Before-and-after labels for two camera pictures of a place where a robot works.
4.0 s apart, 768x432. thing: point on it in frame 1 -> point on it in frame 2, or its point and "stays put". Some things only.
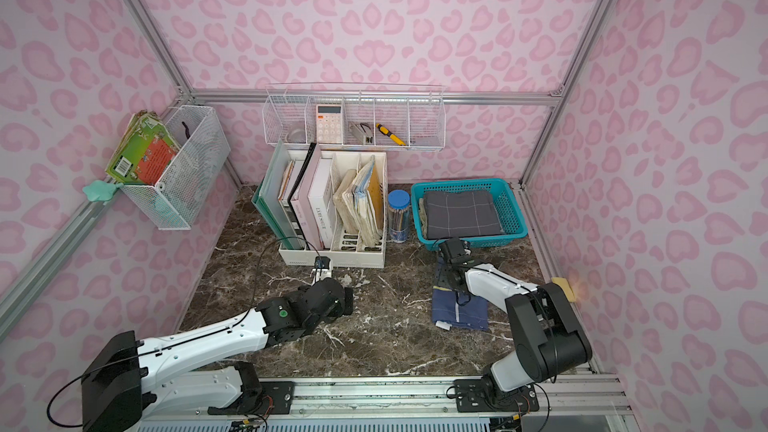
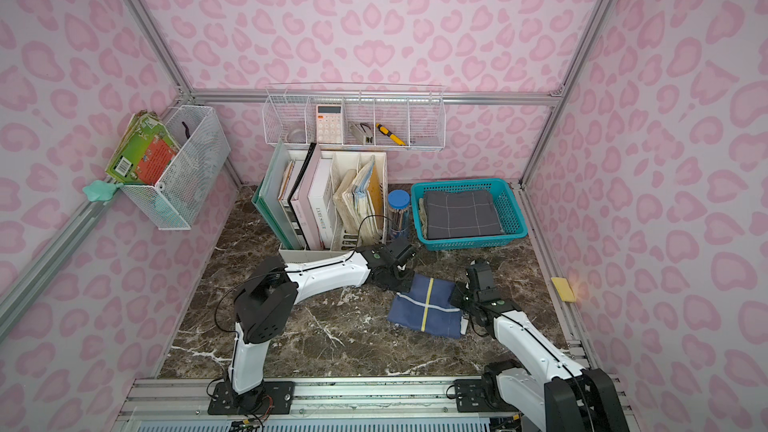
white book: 321,197 stays put
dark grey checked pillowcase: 452,214 stays put
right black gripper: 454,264 -> 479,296
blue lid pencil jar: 399,216 stays put
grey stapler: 362,132 stays put
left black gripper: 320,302 -> 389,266
